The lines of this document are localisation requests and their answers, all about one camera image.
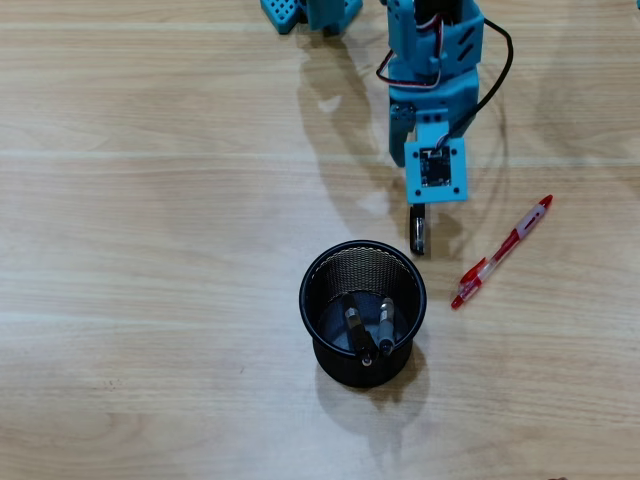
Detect black mesh pen holder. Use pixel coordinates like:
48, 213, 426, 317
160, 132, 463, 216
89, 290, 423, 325
298, 239, 429, 390

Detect red and white pen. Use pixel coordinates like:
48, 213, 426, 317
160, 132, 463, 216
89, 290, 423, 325
450, 194, 554, 311

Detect wrist camera on blue mount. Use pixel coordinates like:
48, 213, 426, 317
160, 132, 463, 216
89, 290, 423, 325
403, 107, 470, 205

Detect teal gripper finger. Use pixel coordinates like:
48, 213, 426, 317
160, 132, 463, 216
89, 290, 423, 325
388, 101, 417, 169

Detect white and red servo wires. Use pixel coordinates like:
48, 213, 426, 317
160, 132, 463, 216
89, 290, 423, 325
375, 12, 446, 92

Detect black camera cable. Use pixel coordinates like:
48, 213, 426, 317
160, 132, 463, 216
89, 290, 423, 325
439, 17, 515, 151

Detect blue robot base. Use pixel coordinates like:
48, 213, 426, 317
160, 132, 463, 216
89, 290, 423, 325
259, 0, 364, 36

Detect clear pen with gray grip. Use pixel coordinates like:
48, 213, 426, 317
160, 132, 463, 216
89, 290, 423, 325
375, 297, 397, 357

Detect black gel pen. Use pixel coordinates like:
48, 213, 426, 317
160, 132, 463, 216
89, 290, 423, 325
341, 293, 375, 367

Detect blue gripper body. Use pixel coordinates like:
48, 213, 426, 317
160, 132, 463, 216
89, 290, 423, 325
387, 68, 480, 130

